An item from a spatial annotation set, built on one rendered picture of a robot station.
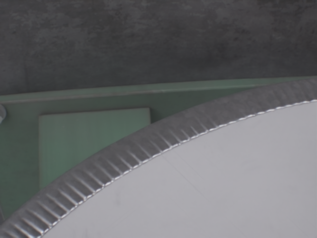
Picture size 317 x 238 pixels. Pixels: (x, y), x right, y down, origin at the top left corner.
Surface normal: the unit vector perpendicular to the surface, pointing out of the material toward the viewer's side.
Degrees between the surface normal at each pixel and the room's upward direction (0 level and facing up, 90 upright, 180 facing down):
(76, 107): 0
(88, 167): 91
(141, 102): 0
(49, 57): 0
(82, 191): 92
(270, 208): 90
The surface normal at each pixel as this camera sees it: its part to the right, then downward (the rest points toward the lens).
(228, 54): 0.13, 0.70
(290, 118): 0.03, -0.71
